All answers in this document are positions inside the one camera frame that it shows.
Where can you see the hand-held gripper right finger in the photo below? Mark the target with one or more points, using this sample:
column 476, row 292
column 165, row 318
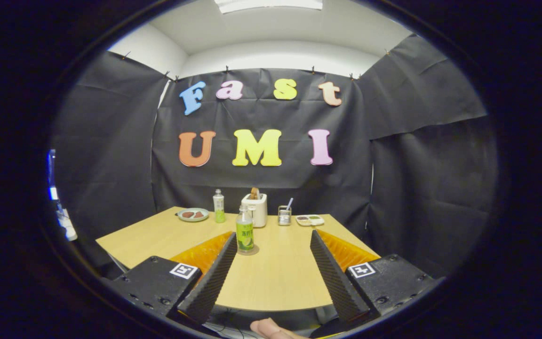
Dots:
column 334, row 280

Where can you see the slim capped green drink bottle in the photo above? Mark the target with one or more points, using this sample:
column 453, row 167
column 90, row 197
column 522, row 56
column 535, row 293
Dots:
column 219, row 207

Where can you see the brown bread slice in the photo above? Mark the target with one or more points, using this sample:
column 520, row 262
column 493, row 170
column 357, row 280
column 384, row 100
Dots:
column 255, row 194

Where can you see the green label juice bottle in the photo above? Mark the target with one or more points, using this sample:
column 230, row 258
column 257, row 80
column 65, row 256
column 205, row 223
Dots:
column 245, row 235

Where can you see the white toaster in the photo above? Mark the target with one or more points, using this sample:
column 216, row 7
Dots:
column 260, row 212

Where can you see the wooden table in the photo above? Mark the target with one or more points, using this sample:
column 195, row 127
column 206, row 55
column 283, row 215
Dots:
column 275, row 282

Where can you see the pale green plate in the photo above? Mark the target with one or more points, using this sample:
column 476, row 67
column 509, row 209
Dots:
column 191, row 219

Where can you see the white and blue equipment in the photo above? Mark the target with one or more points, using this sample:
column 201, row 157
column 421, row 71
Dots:
column 66, row 226

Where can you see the black backdrop cloth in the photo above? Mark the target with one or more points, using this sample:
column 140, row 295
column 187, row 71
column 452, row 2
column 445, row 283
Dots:
column 402, row 188

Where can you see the ceiling light panel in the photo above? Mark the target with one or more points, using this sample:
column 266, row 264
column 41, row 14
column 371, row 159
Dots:
column 268, row 4

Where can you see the white divided tray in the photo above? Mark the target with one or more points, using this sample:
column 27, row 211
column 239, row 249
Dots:
column 309, row 221

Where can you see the pale drinking straw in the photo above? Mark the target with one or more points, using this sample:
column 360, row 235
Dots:
column 289, row 204

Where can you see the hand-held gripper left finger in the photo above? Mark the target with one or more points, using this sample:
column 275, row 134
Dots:
column 212, row 280

